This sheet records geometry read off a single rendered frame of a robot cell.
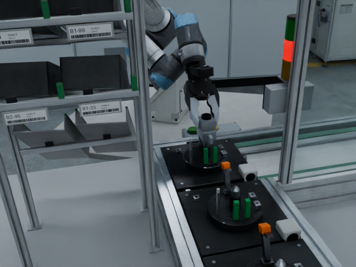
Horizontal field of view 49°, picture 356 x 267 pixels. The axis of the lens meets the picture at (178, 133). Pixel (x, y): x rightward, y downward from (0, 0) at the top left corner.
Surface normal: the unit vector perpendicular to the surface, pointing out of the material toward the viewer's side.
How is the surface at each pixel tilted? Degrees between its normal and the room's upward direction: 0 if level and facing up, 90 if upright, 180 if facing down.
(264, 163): 0
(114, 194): 0
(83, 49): 90
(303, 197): 90
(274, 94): 90
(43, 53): 90
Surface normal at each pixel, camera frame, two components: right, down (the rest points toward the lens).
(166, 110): -0.32, 0.45
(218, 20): 0.10, 0.47
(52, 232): -0.03, -0.88
